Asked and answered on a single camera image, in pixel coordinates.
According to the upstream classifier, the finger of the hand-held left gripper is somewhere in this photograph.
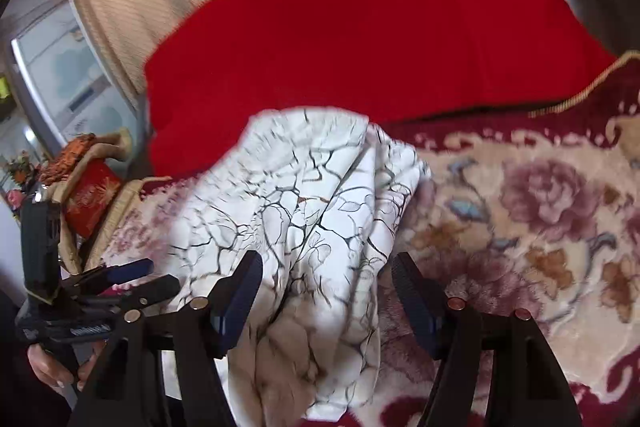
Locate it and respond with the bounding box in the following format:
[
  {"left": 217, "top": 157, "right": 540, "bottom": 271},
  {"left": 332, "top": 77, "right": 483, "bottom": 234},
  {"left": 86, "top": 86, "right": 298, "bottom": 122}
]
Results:
[
  {"left": 100, "top": 276, "right": 181, "bottom": 314},
  {"left": 75, "top": 258, "right": 155, "bottom": 295}
]

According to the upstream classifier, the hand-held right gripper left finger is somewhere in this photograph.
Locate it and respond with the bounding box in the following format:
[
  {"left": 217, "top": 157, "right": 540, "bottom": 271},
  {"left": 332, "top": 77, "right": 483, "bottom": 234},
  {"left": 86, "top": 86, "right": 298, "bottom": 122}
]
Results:
[{"left": 67, "top": 251, "right": 264, "bottom": 427}]

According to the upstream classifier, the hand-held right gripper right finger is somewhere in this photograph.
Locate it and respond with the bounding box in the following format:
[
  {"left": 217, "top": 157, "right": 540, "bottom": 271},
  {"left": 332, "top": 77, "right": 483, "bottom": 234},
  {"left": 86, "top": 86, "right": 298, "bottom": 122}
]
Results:
[{"left": 391, "top": 252, "right": 583, "bottom": 427}]

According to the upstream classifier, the white black-patterned coat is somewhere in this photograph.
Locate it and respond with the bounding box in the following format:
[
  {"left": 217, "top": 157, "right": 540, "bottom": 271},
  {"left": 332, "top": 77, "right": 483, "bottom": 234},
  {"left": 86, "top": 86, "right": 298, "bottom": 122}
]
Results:
[{"left": 162, "top": 107, "right": 433, "bottom": 427}]

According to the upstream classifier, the person's left hand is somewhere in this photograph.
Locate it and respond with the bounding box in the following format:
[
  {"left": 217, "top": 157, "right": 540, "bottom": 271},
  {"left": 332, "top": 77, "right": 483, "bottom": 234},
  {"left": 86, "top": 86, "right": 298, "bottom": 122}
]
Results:
[{"left": 27, "top": 341, "right": 102, "bottom": 392}]

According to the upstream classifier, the red cushion on chair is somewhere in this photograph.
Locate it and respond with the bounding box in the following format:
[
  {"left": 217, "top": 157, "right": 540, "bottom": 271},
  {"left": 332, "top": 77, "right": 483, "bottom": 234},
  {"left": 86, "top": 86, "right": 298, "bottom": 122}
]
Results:
[{"left": 65, "top": 162, "right": 123, "bottom": 238}]

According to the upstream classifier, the flower decoration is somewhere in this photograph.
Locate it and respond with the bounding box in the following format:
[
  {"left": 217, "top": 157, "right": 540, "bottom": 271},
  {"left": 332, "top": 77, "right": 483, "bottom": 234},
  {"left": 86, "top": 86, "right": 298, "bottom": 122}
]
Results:
[{"left": 5, "top": 152, "right": 40, "bottom": 186}]

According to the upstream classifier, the orange black patterned cloth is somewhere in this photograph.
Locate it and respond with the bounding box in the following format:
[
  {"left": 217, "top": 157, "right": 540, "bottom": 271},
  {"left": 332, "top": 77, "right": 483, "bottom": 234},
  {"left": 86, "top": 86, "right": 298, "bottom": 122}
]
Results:
[{"left": 39, "top": 133, "right": 97, "bottom": 185}]

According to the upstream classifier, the floral plush blanket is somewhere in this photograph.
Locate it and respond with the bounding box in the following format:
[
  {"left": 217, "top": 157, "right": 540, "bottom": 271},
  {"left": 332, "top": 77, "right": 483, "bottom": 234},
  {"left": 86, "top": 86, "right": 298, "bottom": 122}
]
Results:
[{"left": 100, "top": 52, "right": 640, "bottom": 427}]

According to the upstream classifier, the standing air conditioner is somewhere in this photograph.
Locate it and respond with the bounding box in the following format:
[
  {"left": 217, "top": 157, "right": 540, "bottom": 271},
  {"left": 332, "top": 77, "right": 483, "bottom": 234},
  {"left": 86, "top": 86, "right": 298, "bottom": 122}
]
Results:
[{"left": 10, "top": 0, "right": 143, "bottom": 152}]

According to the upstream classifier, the red sofa cover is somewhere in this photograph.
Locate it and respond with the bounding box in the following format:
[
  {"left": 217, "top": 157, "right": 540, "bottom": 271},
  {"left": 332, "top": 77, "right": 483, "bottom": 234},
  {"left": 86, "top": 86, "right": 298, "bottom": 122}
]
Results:
[{"left": 144, "top": 0, "right": 618, "bottom": 180}]

